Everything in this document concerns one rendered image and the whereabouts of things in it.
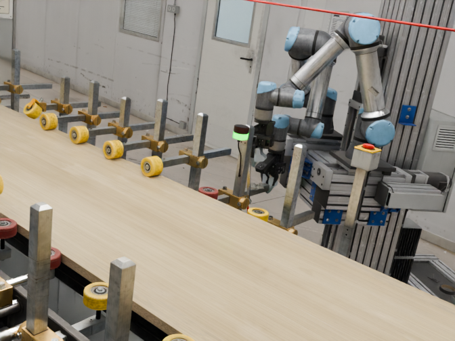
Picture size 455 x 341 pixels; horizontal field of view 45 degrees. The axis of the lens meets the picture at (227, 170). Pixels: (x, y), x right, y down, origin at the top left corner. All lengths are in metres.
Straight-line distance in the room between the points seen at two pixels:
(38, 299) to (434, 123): 2.00
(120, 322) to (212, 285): 0.44
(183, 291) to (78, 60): 7.16
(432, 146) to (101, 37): 5.85
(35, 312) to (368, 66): 1.53
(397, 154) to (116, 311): 1.93
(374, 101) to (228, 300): 1.15
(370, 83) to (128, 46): 5.38
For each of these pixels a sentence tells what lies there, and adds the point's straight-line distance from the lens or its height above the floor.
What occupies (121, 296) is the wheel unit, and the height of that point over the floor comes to 1.08.
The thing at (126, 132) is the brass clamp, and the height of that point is 0.95.
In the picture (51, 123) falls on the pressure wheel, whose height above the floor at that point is 0.94.
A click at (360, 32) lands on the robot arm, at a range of 2.20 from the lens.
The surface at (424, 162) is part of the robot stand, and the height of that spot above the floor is 1.02.
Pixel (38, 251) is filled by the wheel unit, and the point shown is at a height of 1.05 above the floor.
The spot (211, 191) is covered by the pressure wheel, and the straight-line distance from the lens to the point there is 2.15.
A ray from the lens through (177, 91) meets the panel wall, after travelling 6.54.
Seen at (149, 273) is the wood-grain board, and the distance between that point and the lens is 1.52.
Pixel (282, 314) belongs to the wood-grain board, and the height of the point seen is 0.90.
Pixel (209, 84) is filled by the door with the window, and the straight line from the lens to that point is 6.12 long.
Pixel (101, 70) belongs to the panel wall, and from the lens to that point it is 7.90.
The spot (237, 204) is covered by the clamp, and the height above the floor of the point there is 0.84.
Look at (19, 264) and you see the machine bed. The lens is 1.85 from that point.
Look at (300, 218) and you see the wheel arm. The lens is 2.28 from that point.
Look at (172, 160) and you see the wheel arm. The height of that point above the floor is 0.95.
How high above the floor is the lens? 1.64
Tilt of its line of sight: 18 degrees down
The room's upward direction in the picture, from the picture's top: 8 degrees clockwise
